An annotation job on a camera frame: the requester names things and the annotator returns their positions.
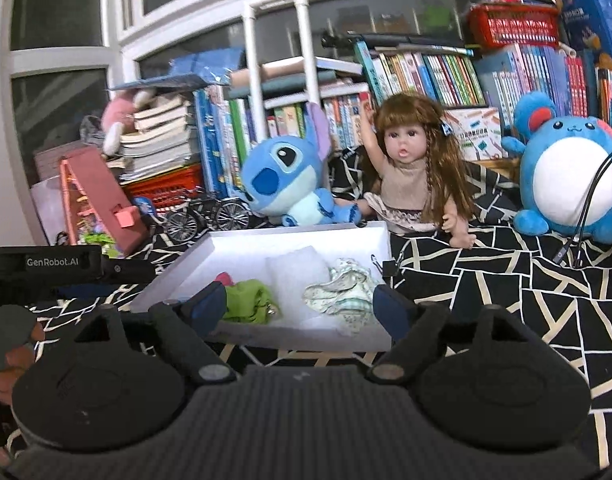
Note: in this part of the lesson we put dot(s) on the black miniature bicycle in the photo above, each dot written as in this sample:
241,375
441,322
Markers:
205,211

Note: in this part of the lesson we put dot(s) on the blue round plush toy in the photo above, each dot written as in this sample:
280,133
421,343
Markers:
559,157

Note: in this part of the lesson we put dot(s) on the stack of books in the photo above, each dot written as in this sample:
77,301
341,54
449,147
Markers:
164,138

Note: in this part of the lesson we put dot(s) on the blue Stitch plush toy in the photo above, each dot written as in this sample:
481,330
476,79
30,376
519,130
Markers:
282,178

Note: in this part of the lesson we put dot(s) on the green striped doll dress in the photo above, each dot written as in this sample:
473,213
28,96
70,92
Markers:
347,296

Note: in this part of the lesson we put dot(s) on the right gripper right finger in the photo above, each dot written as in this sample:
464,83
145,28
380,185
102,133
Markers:
415,332

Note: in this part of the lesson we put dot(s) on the brown haired baby doll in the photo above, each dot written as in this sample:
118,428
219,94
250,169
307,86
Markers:
418,175

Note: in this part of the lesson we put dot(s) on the person's left hand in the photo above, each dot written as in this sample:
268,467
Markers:
18,361

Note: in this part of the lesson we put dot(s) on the black white patterned tablecloth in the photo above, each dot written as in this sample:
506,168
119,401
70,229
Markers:
571,309

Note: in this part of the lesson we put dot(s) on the green fabric scrunchie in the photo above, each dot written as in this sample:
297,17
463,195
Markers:
250,302

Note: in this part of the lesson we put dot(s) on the pink triangular miniature house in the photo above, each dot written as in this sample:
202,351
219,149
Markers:
96,209

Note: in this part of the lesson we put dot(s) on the black binder clip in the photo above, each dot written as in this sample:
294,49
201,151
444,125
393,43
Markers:
389,268

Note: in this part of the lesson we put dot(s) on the pink white plush toy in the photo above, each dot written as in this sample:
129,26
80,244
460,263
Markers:
119,116

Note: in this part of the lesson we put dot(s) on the red plastic basket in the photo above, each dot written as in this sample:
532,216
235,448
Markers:
496,25
167,189

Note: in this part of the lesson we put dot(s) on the blue cardboard box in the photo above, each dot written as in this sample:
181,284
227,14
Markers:
588,24

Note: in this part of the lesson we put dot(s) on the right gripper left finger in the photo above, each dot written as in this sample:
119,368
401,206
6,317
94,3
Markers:
181,328

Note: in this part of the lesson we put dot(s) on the white cardboard box tray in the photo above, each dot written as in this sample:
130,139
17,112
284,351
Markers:
242,254

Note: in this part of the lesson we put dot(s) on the pink fabric bow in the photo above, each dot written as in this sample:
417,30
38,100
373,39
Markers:
225,279

